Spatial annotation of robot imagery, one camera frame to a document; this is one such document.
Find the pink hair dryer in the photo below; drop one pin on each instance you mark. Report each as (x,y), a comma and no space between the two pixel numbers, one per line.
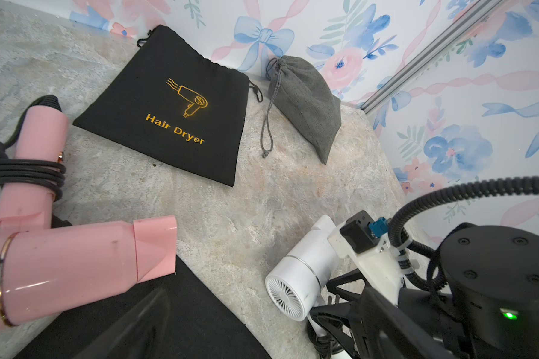
(47,266)

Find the white hair dryer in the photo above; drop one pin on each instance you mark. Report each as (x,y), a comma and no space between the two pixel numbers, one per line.
(295,284)

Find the grey drawstring pouch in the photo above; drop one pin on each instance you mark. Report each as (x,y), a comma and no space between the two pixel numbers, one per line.
(299,91)

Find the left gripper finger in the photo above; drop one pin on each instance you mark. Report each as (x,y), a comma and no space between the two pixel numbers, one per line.
(137,334)

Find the black pouch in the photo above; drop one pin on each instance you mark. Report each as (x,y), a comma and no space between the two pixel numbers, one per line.
(175,106)
(199,325)

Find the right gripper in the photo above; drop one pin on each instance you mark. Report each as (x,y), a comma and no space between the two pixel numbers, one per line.
(389,333)

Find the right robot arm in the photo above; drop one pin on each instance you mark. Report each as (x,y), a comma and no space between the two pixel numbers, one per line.
(491,310)

